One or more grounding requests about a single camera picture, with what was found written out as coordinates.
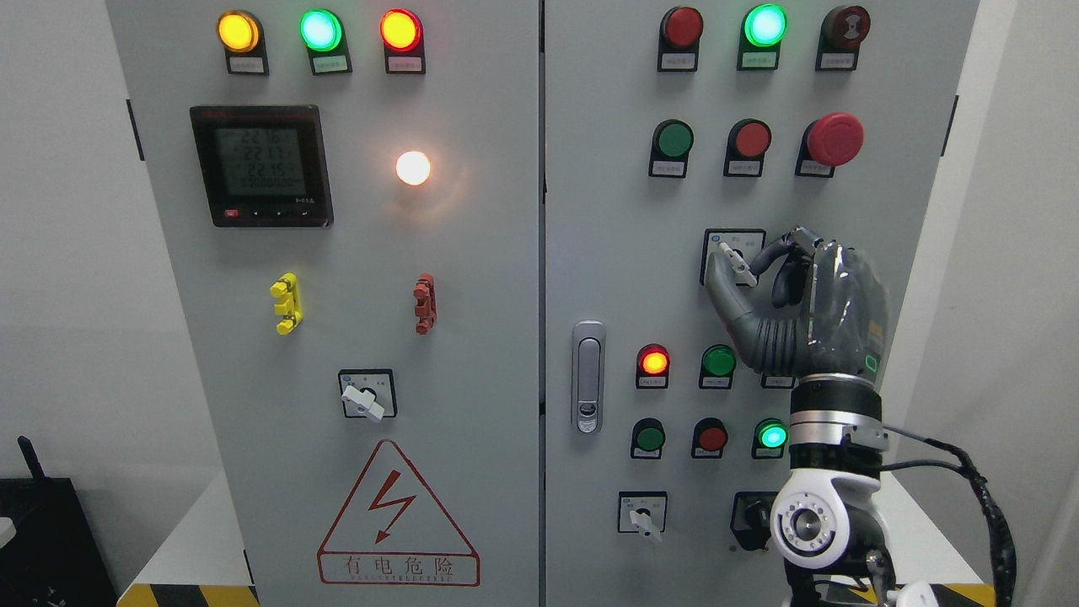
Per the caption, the gray rotary switch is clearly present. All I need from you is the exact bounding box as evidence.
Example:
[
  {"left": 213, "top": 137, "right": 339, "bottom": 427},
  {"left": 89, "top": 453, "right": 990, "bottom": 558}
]
[
  {"left": 699, "top": 227, "right": 766, "bottom": 287},
  {"left": 618, "top": 491, "right": 669, "bottom": 543}
]

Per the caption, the red plastic terminal clip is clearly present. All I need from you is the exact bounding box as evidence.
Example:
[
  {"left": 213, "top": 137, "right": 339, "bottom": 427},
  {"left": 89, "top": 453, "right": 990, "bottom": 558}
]
[{"left": 412, "top": 273, "right": 437, "bottom": 336}]

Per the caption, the lit red indicator light middle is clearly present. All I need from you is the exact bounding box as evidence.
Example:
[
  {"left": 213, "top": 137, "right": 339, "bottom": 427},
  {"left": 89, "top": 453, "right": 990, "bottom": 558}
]
[{"left": 636, "top": 343, "right": 670, "bottom": 389}]

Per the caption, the gray electrical cabinet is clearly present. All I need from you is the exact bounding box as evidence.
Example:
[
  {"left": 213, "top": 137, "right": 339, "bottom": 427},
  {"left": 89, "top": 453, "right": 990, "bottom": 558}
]
[{"left": 105, "top": 1, "right": 979, "bottom": 606}]

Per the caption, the white glowing indicator light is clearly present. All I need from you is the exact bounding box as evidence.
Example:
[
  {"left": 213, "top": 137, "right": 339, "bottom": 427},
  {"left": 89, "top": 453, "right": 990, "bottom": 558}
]
[{"left": 395, "top": 150, "right": 432, "bottom": 187}]

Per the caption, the green indicator light middle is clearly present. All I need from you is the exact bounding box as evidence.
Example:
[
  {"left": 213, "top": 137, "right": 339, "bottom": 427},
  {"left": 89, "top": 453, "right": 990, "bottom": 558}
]
[{"left": 698, "top": 343, "right": 738, "bottom": 389}]

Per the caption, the green indicator light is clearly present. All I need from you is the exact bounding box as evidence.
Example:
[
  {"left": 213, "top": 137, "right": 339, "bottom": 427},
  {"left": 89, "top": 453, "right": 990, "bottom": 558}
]
[
  {"left": 737, "top": 3, "right": 787, "bottom": 72},
  {"left": 299, "top": 8, "right": 353, "bottom": 75},
  {"left": 698, "top": 343, "right": 738, "bottom": 389}
]

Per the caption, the green push button upper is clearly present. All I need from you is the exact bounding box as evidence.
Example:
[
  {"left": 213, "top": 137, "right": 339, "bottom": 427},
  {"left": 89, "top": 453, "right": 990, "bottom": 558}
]
[{"left": 648, "top": 119, "right": 695, "bottom": 178}]

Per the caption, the red push button lower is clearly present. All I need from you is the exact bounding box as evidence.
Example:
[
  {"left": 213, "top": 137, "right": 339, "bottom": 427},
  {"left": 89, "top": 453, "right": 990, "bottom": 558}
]
[{"left": 689, "top": 417, "right": 729, "bottom": 459}]

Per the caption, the red push button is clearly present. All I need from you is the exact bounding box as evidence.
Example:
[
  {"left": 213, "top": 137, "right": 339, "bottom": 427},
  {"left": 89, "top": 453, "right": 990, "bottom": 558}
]
[
  {"left": 689, "top": 417, "right": 729, "bottom": 459},
  {"left": 723, "top": 119, "right": 771, "bottom": 178}
]

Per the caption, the yellow plastic terminal clip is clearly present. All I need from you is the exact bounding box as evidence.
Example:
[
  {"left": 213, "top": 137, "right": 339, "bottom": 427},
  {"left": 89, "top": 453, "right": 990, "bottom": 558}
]
[{"left": 270, "top": 272, "right": 303, "bottom": 336}]

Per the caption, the lit green push button lower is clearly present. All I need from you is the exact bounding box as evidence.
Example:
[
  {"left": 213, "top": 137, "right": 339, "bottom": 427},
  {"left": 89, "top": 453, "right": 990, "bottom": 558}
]
[{"left": 751, "top": 417, "right": 787, "bottom": 459}]

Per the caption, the red push button upper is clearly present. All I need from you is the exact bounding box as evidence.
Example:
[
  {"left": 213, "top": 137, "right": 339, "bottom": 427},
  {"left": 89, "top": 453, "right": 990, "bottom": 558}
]
[{"left": 723, "top": 119, "right": 771, "bottom": 178}]

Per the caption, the red electric hazard warning sticker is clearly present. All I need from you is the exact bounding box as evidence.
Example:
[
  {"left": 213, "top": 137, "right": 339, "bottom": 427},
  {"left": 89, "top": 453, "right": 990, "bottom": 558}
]
[{"left": 317, "top": 439, "right": 480, "bottom": 587}]

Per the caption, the dark red indicator light top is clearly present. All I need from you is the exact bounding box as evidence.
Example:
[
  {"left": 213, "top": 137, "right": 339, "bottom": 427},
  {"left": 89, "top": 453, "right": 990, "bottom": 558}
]
[{"left": 658, "top": 5, "right": 704, "bottom": 73}]

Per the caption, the red indicator light top left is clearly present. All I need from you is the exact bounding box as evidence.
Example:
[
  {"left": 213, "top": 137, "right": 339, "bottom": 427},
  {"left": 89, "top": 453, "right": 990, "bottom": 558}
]
[{"left": 380, "top": 8, "right": 427, "bottom": 74}]

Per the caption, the black digital power meter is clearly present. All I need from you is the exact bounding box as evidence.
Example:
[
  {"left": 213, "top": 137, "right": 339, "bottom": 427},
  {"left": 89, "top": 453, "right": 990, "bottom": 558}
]
[{"left": 190, "top": 105, "right": 334, "bottom": 227}]

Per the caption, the red emergency stop button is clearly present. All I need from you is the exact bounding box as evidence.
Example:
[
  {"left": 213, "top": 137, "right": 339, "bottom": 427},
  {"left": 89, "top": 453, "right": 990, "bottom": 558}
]
[{"left": 794, "top": 112, "right": 866, "bottom": 178}]

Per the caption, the green indicator light top left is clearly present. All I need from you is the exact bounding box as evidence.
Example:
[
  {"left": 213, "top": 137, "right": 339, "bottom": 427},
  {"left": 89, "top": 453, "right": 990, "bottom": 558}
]
[{"left": 299, "top": 8, "right": 353, "bottom": 75}]

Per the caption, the green indicator light top right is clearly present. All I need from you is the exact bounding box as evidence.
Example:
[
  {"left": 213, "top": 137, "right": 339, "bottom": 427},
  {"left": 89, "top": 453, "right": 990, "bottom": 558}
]
[{"left": 737, "top": 3, "right": 787, "bottom": 72}]

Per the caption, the yellow indicator light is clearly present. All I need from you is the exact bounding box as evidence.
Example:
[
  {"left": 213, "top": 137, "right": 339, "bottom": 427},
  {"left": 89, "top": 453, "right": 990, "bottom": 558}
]
[{"left": 217, "top": 10, "right": 269, "bottom": 75}]

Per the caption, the black red buzzer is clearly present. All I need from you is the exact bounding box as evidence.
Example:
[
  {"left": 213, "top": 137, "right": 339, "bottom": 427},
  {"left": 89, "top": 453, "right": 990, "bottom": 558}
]
[{"left": 814, "top": 5, "right": 872, "bottom": 72}]

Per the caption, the black box with antenna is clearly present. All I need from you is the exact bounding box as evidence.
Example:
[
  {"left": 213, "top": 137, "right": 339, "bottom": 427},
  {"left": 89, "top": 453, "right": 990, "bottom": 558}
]
[{"left": 1, "top": 437, "right": 118, "bottom": 606}]

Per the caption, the silver door lock handle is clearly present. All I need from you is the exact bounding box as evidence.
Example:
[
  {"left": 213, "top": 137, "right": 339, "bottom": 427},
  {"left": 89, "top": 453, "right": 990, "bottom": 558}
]
[{"left": 571, "top": 321, "right": 606, "bottom": 434}]

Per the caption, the gray rotary switch left door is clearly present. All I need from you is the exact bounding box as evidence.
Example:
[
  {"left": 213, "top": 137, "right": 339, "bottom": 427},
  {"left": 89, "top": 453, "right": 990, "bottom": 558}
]
[{"left": 338, "top": 368, "right": 398, "bottom": 423}]

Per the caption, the gray rotary switch bottom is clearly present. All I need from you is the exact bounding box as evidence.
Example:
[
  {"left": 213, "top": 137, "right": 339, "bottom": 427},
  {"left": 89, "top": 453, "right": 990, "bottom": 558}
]
[{"left": 618, "top": 491, "right": 669, "bottom": 543}]

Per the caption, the black selector knob switch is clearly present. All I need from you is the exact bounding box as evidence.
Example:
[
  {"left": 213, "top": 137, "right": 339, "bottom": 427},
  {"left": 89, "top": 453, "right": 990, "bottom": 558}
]
[{"left": 730, "top": 491, "right": 777, "bottom": 551}]

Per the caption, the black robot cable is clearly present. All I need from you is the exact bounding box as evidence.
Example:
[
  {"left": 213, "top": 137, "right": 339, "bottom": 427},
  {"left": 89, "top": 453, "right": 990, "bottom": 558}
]
[{"left": 877, "top": 424, "right": 1017, "bottom": 607}]

